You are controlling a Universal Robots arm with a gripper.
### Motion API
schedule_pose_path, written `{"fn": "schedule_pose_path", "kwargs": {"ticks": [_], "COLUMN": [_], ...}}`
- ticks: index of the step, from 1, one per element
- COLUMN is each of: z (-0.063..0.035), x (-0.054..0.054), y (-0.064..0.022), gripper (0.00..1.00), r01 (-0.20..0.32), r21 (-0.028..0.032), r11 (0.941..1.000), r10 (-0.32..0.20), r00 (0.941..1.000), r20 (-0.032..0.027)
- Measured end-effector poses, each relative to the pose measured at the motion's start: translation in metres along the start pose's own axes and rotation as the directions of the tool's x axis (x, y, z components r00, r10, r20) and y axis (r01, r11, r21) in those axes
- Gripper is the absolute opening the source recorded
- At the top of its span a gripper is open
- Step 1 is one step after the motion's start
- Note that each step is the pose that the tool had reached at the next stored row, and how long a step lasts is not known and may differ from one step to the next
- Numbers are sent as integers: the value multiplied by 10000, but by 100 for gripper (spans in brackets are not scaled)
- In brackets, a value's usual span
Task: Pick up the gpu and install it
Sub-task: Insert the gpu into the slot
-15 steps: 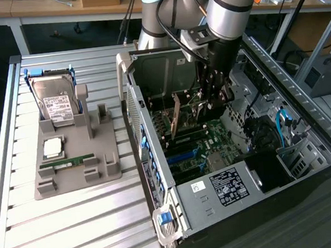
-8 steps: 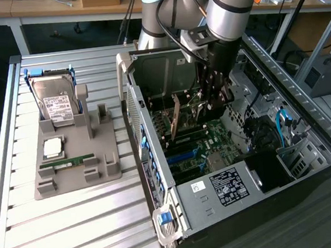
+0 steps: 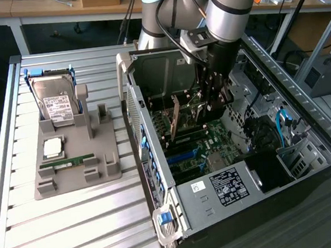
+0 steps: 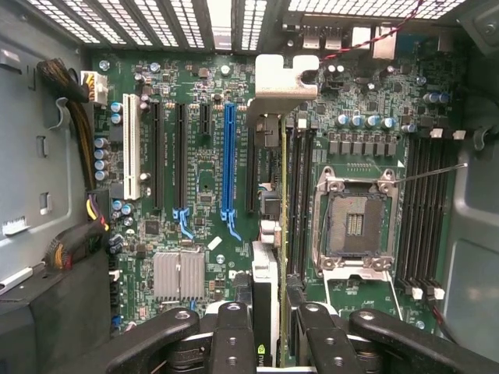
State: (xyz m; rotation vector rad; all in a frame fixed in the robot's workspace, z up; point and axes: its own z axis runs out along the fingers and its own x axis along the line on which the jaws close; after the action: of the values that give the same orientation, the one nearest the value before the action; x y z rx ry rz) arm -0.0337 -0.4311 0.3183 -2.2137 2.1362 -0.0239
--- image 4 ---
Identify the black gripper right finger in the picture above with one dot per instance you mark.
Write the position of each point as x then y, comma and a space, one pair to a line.
333, 344

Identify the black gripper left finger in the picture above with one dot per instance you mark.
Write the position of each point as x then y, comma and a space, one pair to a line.
232, 344

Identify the silver chipset heatsink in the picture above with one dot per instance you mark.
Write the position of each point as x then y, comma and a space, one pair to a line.
167, 276

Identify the CPU socket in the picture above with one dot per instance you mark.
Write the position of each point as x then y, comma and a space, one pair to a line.
354, 226

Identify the long black expansion slot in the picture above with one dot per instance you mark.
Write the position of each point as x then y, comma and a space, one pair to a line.
251, 175
181, 156
158, 156

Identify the green Dell motherboard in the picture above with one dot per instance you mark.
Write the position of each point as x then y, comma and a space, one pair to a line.
200, 175

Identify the black plastic shroud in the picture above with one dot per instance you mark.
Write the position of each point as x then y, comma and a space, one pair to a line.
58, 331

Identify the open black PC case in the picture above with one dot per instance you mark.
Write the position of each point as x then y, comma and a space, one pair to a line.
475, 233

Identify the long blue expansion slot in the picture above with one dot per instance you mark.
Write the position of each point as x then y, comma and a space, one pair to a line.
230, 156

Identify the thin metal locking lever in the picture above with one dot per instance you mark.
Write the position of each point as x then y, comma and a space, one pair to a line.
429, 173

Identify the white PCI expansion slot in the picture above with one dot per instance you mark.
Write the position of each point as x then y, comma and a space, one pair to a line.
131, 148

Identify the white power connector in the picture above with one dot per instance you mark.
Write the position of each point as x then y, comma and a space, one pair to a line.
95, 87

